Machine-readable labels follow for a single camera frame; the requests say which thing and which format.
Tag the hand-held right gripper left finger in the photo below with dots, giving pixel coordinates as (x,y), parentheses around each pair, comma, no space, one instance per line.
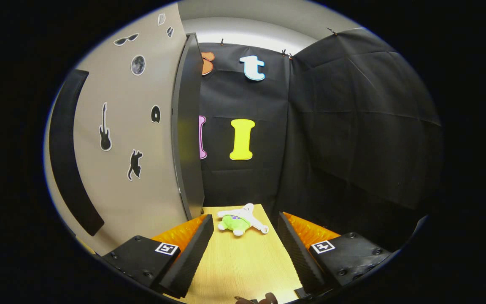
(188,257)

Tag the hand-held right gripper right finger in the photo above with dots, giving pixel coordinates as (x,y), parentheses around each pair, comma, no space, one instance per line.
(298,253)

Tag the beige cabinet door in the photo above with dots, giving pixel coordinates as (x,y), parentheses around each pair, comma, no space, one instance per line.
(141,198)

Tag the dark grey cabinet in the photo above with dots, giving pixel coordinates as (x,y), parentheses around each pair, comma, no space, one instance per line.
(190,126)

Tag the white and green plush toy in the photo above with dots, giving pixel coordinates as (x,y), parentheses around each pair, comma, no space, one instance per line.
(238,219)

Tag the black backdrop cloth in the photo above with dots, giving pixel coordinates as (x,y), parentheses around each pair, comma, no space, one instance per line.
(352,126)

